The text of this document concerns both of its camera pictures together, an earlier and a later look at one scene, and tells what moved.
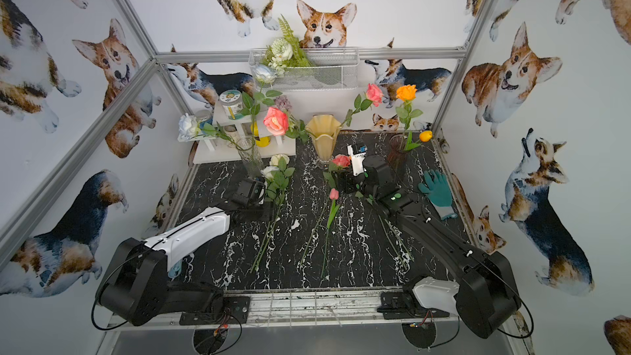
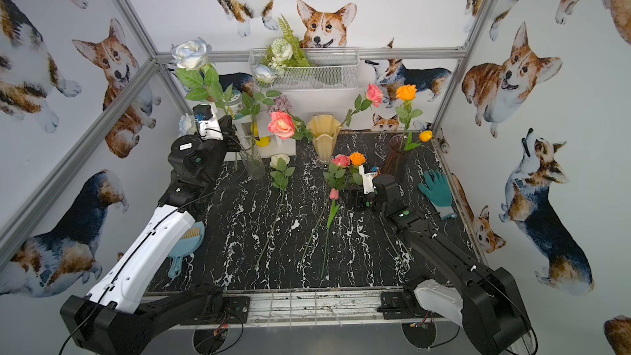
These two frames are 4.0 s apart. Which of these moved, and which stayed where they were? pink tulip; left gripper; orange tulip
Moved: left gripper
Stayed: orange tulip; pink tulip
